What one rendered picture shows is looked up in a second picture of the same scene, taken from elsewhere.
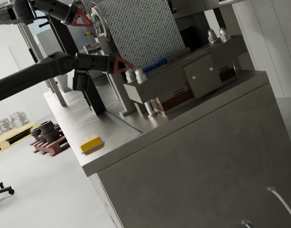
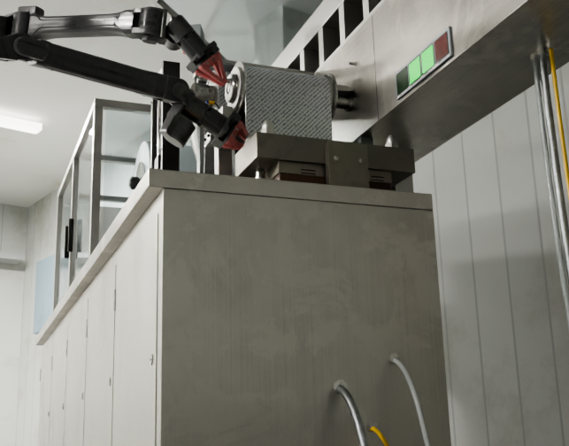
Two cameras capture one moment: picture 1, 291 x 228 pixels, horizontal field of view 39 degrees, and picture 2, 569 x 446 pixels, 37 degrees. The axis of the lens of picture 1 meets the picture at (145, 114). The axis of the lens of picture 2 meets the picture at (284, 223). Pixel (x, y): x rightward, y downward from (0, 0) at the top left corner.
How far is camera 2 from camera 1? 1.09 m
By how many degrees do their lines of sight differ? 31
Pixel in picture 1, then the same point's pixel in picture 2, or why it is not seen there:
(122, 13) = (269, 84)
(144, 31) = (288, 118)
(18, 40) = (1, 335)
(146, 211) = (203, 280)
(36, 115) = not seen: outside the picture
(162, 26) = (313, 124)
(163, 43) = not seen: hidden behind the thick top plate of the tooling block
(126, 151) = (213, 184)
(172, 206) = (242, 295)
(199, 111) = (327, 192)
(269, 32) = (463, 388)
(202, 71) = (349, 157)
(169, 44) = not seen: hidden behind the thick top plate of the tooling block
